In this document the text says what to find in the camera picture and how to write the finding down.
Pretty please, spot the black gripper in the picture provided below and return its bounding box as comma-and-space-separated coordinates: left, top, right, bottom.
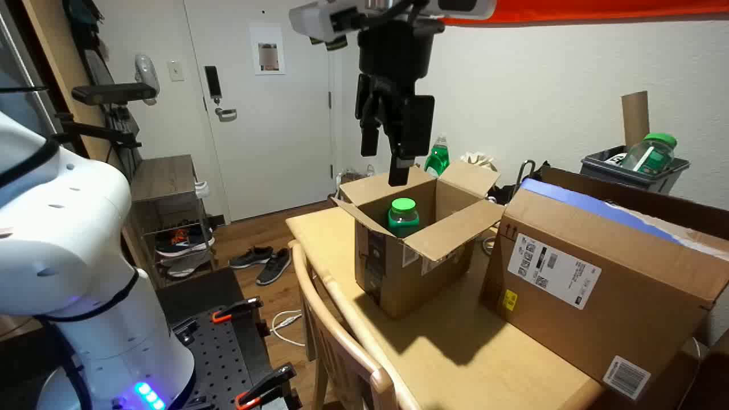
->
355, 22, 435, 187

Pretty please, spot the green lidded bottle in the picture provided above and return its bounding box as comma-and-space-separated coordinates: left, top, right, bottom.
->
388, 196, 422, 237

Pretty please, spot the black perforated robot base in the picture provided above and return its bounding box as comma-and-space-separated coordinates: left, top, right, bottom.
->
155, 268, 303, 410

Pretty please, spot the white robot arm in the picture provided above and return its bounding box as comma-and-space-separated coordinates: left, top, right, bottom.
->
0, 114, 196, 410

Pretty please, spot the green spray bottle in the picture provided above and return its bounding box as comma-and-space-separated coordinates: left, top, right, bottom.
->
427, 138, 451, 176

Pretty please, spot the small open cardboard box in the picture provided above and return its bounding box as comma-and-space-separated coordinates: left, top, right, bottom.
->
335, 162, 504, 319

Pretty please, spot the large cardboard box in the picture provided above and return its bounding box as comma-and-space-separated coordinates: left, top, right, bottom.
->
480, 167, 729, 404

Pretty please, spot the green capped clear bottle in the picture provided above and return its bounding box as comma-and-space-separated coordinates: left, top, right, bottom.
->
628, 132, 677, 176

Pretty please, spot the white door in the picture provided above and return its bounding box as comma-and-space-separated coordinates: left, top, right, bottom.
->
184, 0, 332, 222

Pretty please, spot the portrait photo on door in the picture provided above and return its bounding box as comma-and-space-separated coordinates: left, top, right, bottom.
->
258, 44, 280, 73

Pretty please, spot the dark sneaker right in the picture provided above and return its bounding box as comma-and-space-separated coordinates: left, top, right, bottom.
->
256, 249, 291, 288

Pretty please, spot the dark sneaker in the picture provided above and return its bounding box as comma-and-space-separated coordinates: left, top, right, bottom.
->
231, 246, 273, 269
256, 249, 291, 288

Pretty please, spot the dark sneaker left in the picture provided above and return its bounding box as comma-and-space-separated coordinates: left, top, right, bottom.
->
231, 246, 273, 269

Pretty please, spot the dark plastic bin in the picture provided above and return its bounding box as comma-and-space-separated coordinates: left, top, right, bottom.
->
582, 146, 690, 195

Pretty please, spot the wooden chair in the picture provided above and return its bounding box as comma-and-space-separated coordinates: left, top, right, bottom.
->
290, 241, 401, 410

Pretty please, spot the wooden shoe shelf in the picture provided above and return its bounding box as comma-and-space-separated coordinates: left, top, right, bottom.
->
130, 156, 216, 288

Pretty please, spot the upright cardboard piece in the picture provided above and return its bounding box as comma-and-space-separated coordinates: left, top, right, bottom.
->
622, 91, 650, 146

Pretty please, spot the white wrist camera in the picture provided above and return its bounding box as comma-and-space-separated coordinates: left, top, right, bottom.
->
290, 0, 497, 44

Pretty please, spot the black door lock handle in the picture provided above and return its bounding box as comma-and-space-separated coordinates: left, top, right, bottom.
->
205, 66, 237, 123

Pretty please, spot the red wall banner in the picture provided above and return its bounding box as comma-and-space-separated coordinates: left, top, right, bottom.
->
446, 0, 729, 27

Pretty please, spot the white cable on floor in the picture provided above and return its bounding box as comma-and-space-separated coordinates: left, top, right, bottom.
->
268, 305, 308, 351

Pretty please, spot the wall light switch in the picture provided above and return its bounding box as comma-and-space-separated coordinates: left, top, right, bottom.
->
166, 60, 184, 83

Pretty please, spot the orange handled clamp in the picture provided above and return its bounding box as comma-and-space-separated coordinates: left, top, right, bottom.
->
209, 297, 263, 327

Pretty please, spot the camera on black stand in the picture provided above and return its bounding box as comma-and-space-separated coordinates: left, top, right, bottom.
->
74, 50, 160, 105

